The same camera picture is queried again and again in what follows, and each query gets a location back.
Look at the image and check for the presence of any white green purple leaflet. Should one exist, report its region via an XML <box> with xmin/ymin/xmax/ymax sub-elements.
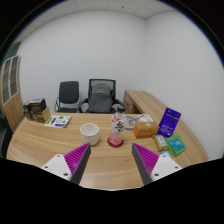
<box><xmin>44</xmin><ymin>114</ymin><xmax>73</xmax><ymax>129</ymax></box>

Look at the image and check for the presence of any white speckled mug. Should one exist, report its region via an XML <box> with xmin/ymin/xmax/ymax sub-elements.
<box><xmin>79</xmin><ymin>122</ymin><xmax>100</xmax><ymax>147</ymax></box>

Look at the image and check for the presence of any clear bottle with white label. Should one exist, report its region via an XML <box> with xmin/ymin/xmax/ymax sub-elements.
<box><xmin>110</xmin><ymin>105</ymin><xmax>128</xmax><ymax>147</ymax></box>

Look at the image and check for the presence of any small blue white box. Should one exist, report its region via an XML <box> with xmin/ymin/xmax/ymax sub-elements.
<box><xmin>159</xmin><ymin>150</ymin><xmax>172</xmax><ymax>158</ymax></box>

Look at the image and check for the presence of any orange cardboard box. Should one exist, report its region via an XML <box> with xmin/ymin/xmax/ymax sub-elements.
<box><xmin>132</xmin><ymin>120</ymin><xmax>160</xmax><ymax>139</ymax></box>

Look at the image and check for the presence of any wooden side desk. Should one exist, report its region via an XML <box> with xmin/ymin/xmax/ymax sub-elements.
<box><xmin>123</xmin><ymin>89</ymin><xmax>168</xmax><ymax>116</ymax></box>

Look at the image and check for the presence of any white paper with cable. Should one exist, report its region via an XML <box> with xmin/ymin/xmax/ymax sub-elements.
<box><xmin>124</xmin><ymin>113</ymin><xmax>154</xmax><ymax>131</ymax></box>

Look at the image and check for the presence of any wooden shelf cabinet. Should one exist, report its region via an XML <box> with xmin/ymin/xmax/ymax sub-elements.
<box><xmin>0</xmin><ymin>54</ymin><xmax>25</xmax><ymax>133</ymax></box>

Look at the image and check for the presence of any grey backpack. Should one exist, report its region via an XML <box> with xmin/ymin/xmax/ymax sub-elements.
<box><xmin>88</xmin><ymin>83</ymin><xmax>113</xmax><ymax>114</ymax></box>

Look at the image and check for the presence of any green packet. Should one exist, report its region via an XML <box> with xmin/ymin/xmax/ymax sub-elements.
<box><xmin>165</xmin><ymin>134</ymin><xmax>187</xmax><ymax>158</ymax></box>

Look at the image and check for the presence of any black armchair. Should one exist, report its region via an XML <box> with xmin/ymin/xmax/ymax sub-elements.
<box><xmin>0</xmin><ymin>113</ymin><xmax>14</xmax><ymax>158</ymax></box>

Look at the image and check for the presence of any black padded office chair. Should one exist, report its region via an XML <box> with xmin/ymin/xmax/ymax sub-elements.
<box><xmin>54</xmin><ymin>80</ymin><xmax>81</xmax><ymax>114</ymax></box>

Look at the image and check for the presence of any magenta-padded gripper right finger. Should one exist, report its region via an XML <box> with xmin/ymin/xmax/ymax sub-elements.
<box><xmin>131</xmin><ymin>143</ymin><xmax>183</xmax><ymax>186</ymax></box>

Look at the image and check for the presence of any flat round red coaster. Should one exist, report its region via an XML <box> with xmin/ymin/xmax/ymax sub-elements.
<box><xmin>106</xmin><ymin>137</ymin><xmax>125</xmax><ymax>148</ymax></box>

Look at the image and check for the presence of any black mesh office chair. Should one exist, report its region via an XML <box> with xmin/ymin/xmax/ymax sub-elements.
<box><xmin>78</xmin><ymin>78</ymin><xmax>125</xmax><ymax>114</ymax></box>

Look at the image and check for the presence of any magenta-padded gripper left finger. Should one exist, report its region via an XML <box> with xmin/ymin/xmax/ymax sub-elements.
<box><xmin>40</xmin><ymin>143</ymin><xmax>92</xmax><ymax>186</ymax></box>

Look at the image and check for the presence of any purple pouch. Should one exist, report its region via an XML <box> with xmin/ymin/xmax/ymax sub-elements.
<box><xmin>157</xmin><ymin>107</ymin><xmax>182</xmax><ymax>139</ymax></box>

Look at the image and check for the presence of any black box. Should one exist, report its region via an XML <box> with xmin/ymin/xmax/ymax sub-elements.
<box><xmin>28</xmin><ymin>97</ymin><xmax>47</xmax><ymax>113</ymax></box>

